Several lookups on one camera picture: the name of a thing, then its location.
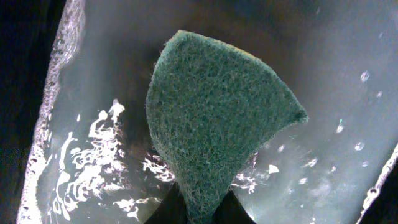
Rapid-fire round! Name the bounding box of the black rectangular water tray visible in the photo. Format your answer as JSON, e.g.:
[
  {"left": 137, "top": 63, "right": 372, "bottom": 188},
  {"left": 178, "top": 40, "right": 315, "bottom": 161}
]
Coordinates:
[{"left": 1, "top": 1, "right": 397, "bottom": 223}]

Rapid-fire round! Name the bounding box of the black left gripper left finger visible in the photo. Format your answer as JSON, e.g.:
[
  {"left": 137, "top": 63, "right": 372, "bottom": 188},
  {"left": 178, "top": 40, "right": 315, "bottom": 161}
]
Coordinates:
[{"left": 144, "top": 182, "right": 188, "bottom": 224}]

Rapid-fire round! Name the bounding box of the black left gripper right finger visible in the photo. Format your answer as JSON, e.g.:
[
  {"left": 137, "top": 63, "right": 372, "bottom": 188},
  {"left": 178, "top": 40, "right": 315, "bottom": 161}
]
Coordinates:
[{"left": 213, "top": 190, "right": 256, "bottom": 224}]

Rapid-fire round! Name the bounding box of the green scouring sponge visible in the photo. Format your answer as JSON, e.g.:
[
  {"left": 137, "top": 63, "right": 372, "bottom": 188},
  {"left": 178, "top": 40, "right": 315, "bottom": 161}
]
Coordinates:
[{"left": 146, "top": 30, "right": 308, "bottom": 223}]

